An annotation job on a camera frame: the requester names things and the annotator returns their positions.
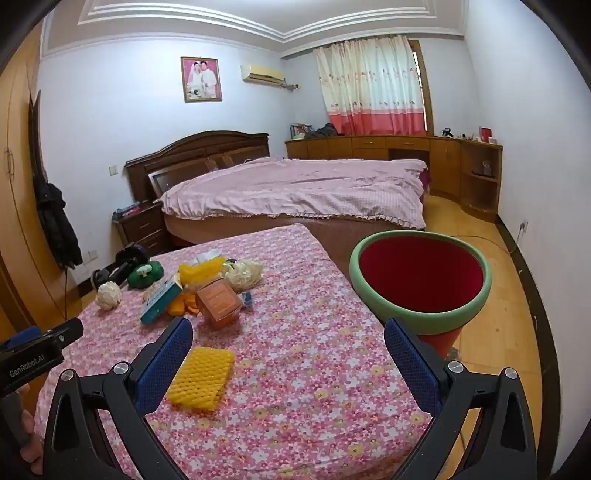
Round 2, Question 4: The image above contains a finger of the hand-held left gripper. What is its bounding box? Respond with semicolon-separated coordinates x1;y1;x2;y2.
44;318;85;348

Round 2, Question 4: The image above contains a black jacket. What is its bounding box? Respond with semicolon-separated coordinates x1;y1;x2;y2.
32;178;84;268

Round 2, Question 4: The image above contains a white foam net ball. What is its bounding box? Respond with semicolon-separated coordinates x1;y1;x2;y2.
96;282;122;312

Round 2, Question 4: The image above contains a pink floral tablecloth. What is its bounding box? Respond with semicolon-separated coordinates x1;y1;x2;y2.
34;224;432;480

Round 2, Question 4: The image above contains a teal and white box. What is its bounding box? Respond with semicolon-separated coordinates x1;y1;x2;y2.
140;274;183;325

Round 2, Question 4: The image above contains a wooden cabinet row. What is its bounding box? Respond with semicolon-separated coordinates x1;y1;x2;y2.
285;135;503;222

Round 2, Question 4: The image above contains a pink bedspread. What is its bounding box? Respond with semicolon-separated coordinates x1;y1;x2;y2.
159;157;428;230

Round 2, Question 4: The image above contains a dark wooden bed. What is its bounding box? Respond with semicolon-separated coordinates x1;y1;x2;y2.
124;130;428;278

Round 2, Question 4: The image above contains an orange snack packet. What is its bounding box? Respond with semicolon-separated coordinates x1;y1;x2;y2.
168;295;201;317

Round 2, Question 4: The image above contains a thin floor cable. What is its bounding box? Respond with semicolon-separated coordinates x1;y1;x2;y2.
443;235;513;254

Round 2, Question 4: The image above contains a red green chair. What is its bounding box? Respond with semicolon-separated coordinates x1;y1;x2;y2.
349;231;492;361

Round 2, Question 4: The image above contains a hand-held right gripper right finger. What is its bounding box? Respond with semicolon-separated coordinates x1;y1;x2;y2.
383;318;541;480

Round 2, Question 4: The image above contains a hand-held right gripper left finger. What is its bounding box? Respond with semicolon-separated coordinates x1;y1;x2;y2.
44;316;195;480

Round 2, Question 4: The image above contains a white air conditioner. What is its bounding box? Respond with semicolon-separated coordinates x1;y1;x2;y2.
240;64;284;86

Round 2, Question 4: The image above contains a dark wooden nightstand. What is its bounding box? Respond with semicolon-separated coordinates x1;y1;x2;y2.
112;200;174;257

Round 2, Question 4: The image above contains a wooden wardrobe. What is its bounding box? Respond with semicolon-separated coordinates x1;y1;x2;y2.
0;23;84;352

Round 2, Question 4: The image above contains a black suction phone holder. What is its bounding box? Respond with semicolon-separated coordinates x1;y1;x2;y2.
91;243;151;289

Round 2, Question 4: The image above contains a yellow foam fruit net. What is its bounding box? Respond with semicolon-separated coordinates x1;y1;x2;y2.
178;259;223;289
167;347;235;412

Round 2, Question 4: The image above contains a framed wall photo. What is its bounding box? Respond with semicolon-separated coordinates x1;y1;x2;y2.
181;56;223;103

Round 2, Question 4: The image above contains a green toy bell pepper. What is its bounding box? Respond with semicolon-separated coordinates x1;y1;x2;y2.
128;261;164;289

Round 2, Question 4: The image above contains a person's left hand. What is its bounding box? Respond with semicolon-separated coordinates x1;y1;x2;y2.
17;383;48;476

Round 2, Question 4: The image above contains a wooden window frame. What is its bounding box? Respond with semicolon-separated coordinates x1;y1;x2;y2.
411;41;435;134

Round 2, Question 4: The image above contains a white and red curtain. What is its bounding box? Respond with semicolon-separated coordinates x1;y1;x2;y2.
314;36;428;137

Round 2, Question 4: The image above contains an orange cardboard box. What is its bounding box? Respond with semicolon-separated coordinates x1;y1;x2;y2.
195;278;243;330

